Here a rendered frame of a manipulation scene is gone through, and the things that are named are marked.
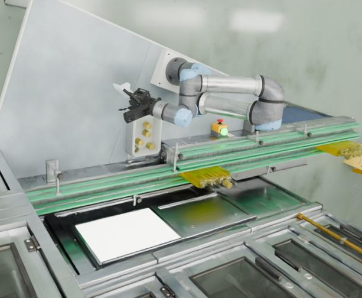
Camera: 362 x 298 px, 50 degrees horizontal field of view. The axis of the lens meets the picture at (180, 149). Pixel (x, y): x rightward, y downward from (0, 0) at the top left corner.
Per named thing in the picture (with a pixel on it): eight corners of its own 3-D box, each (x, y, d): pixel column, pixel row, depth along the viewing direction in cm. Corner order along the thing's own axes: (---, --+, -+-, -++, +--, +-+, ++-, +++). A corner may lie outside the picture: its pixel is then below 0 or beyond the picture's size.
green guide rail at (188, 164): (172, 164, 219) (180, 169, 213) (172, 162, 219) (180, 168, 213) (352, 132, 314) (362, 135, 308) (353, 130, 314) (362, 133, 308)
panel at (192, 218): (71, 230, 185) (98, 270, 159) (71, 224, 184) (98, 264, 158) (217, 194, 234) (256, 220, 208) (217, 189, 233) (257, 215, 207)
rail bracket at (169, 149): (165, 167, 217) (177, 175, 207) (167, 139, 211) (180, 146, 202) (169, 166, 219) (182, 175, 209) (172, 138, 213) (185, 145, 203)
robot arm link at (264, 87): (293, 75, 168) (183, 70, 157) (289, 100, 171) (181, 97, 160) (280, 73, 179) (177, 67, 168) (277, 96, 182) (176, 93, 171)
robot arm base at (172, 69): (169, 53, 204) (181, 54, 196) (191, 61, 213) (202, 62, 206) (162, 81, 206) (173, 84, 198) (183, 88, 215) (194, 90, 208)
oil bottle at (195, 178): (179, 175, 225) (201, 190, 209) (179, 166, 223) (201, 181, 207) (186, 173, 228) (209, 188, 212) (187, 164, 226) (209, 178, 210)
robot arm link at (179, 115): (191, 126, 163) (182, 130, 156) (168, 119, 167) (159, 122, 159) (195, 109, 161) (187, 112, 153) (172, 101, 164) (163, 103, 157)
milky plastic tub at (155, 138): (125, 152, 214) (132, 157, 208) (126, 113, 207) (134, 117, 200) (152, 148, 224) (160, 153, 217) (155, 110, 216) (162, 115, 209)
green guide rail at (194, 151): (173, 152, 217) (181, 156, 210) (173, 150, 216) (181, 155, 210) (355, 123, 312) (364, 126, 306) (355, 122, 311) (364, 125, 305)
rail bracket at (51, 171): (42, 180, 189) (56, 200, 172) (40, 148, 184) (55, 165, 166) (52, 178, 192) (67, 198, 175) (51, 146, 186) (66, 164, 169)
